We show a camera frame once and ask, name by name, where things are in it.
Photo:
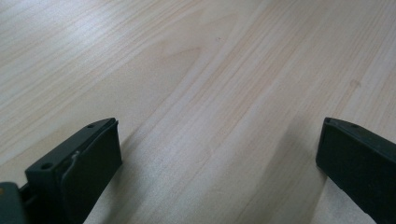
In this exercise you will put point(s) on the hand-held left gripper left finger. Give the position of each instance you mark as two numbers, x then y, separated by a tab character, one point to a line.
77	174

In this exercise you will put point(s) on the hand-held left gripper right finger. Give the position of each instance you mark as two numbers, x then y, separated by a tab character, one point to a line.
358	165

